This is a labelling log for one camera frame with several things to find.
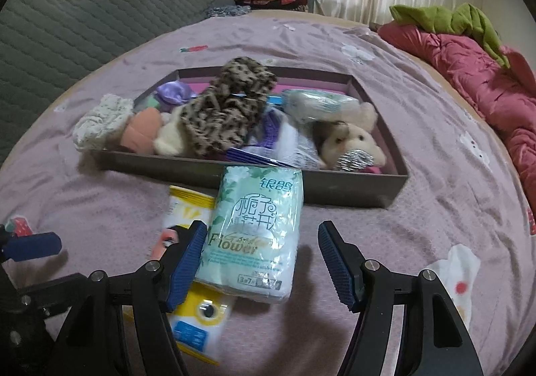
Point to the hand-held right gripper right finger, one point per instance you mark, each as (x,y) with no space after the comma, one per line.
(339,267)

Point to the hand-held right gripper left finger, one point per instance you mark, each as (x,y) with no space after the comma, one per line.
(186,267)

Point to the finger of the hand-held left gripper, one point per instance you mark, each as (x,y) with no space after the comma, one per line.
(29,304)
(33,246)

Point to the yellow packet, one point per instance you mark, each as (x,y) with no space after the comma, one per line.
(197,321)

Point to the brown cardboard box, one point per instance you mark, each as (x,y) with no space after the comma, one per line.
(335,187)

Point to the green tissue pack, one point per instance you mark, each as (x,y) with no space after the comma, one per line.
(255,225)
(318,103)

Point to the white plush with purple cap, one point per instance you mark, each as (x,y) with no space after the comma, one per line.
(173,137)

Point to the beige plush bunny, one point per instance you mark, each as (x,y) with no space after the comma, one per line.
(356,137)

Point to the purple and white packet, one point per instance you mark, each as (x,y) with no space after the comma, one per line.
(284,141)

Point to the floral scrunchie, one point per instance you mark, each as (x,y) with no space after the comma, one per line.
(102,120)

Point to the orange makeup sponge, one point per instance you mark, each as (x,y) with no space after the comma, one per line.
(140,129)

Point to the leopard print scrunchie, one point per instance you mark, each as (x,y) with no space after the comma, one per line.
(222,116)

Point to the green ball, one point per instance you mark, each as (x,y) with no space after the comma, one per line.
(153,101)

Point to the grey quilted headboard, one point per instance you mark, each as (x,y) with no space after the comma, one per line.
(83,15)

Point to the pink quilt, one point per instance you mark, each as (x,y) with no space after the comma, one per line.
(481,66)

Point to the blue patterned cloth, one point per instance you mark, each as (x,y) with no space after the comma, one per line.
(226,11)

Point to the green blanket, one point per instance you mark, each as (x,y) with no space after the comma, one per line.
(452,20)

